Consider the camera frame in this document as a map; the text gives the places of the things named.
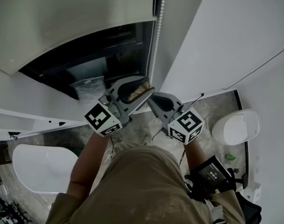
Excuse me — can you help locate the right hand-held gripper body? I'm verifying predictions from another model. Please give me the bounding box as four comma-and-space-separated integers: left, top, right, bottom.
160, 103, 205, 146

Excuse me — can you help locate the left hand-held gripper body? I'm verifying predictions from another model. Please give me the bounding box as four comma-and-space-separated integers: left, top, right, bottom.
84, 90, 131, 137

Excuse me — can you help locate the white bead pull chain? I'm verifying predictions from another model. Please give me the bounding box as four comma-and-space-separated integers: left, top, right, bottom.
145, 0, 168, 90

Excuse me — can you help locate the white roller blind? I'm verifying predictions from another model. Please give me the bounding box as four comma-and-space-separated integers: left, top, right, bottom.
0, 0, 157, 76

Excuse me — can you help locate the person's left forearm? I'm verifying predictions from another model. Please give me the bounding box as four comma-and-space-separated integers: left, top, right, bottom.
66, 131, 110, 199

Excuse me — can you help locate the person's right forearm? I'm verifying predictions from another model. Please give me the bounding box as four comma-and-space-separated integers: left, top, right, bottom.
184, 139, 209, 171

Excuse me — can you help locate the beige crumpled cloth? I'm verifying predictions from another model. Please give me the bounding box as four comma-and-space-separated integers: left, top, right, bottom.
128, 82, 149, 101

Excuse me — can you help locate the person's right shoe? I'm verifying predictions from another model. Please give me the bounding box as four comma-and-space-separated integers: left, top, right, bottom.
142, 134, 153, 146

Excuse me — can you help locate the clear plastic bag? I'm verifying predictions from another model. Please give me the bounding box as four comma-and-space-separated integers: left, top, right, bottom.
69, 76, 107, 102

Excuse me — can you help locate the white toilet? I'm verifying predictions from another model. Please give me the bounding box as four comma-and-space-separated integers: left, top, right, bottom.
212, 108, 261, 146

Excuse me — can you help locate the dark window pane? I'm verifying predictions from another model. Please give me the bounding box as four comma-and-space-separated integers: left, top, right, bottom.
18, 20, 156, 102

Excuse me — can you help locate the black wrist-mounted screen device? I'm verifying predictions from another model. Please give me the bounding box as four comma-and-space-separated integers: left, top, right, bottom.
185, 155, 236, 204

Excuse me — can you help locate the person's beige shirt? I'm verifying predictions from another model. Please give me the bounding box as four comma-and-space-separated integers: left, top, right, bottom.
45, 141, 247, 224

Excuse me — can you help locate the white bathtub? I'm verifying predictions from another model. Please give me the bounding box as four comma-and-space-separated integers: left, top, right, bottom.
12, 144, 79, 195

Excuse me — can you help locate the white box with blue mark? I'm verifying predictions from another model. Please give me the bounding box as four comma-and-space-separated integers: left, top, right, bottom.
246, 182, 262, 202

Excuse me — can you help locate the black office chair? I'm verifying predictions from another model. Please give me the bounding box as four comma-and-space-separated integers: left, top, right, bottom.
235, 173, 262, 224

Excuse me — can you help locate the dark wooden cabinet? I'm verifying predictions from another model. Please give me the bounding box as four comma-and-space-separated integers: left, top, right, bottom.
0, 141, 12, 167

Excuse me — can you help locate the black equipment pile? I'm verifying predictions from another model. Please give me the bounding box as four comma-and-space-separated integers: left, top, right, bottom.
0, 167, 28, 224

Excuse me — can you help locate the black power cable with plug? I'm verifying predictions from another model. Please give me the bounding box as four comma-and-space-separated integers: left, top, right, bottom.
188, 92, 205, 107

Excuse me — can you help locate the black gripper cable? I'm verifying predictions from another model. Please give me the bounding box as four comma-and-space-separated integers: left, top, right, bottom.
179, 146, 187, 165

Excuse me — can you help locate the thin grey wall cable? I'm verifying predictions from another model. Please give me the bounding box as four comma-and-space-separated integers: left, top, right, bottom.
223, 42, 284, 90

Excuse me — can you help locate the white strap with black buckle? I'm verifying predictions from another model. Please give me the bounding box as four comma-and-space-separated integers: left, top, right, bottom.
211, 204, 224, 224

